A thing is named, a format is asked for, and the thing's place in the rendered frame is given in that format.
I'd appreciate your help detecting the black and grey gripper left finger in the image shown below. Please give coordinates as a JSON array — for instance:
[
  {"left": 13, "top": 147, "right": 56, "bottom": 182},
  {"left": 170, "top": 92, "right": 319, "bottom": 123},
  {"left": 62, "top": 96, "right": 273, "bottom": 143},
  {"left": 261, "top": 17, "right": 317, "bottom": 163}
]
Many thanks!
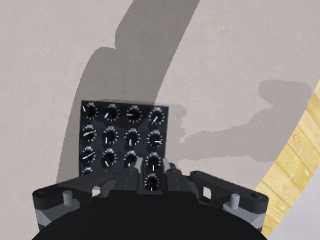
[{"left": 32, "top": 158, "right": 145, "bottom": 231}]

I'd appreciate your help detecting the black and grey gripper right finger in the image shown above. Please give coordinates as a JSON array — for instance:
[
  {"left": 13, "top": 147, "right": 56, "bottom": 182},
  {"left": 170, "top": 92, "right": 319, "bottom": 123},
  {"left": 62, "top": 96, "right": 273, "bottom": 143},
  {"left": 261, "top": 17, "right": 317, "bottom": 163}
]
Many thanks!
[{"left": 160, "top": 158, "right": 269, "bottom": 232}]

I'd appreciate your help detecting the black knob box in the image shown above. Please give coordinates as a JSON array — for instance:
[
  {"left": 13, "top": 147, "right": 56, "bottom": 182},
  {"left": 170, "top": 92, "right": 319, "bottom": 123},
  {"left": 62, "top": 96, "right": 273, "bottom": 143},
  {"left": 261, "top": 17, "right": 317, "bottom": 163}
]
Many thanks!
[{"left": 79, "top": 100, "right": 169, "bottom": 191}]

